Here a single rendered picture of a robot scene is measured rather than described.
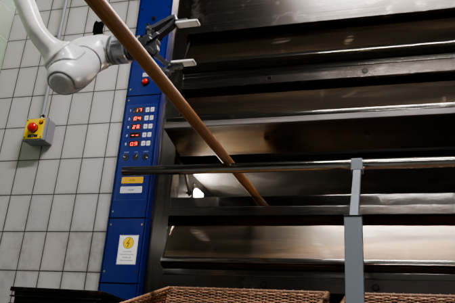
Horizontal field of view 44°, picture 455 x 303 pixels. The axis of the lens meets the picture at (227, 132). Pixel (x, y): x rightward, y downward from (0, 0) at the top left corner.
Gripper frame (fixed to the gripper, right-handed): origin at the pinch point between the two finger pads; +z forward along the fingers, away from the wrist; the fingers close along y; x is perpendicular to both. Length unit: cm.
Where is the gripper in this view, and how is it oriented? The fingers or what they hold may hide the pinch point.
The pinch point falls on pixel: (193, 42)
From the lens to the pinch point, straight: 167.7
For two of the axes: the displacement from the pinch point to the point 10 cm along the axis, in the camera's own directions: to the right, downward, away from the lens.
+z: 9.6, -0.5, -2.8
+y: -0.6, 9.2, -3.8
